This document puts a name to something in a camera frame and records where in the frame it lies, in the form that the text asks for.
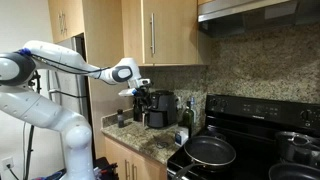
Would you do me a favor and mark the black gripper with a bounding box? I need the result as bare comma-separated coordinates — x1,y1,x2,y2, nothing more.
132,78,153,105

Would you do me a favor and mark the small dark capped bottle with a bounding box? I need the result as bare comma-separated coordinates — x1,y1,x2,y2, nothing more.
117,108,125,129

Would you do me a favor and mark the black air fryer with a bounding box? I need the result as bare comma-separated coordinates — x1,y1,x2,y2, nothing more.
146,89,180,129

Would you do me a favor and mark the dark green oil bottle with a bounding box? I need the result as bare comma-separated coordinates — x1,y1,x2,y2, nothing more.
181,100,195,138

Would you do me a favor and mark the clear bottle with blue cap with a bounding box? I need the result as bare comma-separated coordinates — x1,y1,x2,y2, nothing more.
189,96,198,125

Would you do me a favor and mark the blue and white box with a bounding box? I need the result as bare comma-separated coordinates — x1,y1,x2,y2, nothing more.
174,128,190,148

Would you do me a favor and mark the wooden base cabinet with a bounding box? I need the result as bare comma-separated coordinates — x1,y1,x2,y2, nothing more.
103,134,169,180

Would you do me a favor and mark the stainless steel refrigerator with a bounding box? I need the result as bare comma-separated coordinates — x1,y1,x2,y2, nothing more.
46,35,92,161

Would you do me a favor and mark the tall wooden side panel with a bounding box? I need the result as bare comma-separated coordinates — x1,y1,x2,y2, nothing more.
81,0,148,160

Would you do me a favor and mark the black and red tool clutter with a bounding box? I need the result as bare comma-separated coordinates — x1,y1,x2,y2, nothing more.
93,156,120,180

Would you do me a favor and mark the black frying pan silver rim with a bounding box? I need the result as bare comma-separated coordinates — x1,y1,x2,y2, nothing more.
173,134,237,180

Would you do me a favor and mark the wooden cabinet above fridge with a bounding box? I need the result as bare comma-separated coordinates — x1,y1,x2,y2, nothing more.
47,0,86,44

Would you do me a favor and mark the blue floor item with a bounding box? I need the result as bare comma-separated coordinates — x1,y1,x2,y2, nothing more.
33,169,66,180

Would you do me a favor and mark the black electric stove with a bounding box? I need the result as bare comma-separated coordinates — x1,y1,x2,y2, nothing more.
166,94,320,180

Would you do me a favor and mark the stainless range hood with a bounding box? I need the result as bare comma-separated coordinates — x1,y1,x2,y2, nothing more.
197,0,320,38

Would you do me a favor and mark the dark pot with lid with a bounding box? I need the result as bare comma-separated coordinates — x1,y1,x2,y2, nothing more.
274,130,320,168

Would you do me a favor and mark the black skillet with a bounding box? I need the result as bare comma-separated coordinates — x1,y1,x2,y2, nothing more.
268,162,320,180

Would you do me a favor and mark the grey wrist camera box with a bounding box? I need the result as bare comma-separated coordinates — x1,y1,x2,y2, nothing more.
118,87,138,98

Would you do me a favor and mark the silver cabinet door handle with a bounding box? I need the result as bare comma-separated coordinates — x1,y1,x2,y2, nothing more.
149,12,157,56

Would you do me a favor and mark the metal base cabinet handle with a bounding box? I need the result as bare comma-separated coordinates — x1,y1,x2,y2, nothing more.
124,159,131,180
131,162,139,180

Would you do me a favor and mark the wooden wall cabinet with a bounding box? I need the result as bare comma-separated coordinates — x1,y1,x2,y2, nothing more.
120,0,212,68

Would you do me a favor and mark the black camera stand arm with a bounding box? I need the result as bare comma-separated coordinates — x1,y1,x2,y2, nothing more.
28,70,43,95

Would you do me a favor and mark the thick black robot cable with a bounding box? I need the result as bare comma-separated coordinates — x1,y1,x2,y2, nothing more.
24,124,36,180

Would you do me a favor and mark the white hanging cable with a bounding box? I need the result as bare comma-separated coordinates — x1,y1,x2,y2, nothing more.
21,121,28,180

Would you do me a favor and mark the white wall outlet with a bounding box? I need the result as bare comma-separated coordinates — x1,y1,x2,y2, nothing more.
0,155,15,172

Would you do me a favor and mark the black plug cable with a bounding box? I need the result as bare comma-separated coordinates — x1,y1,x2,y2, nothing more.
5,163,21,180

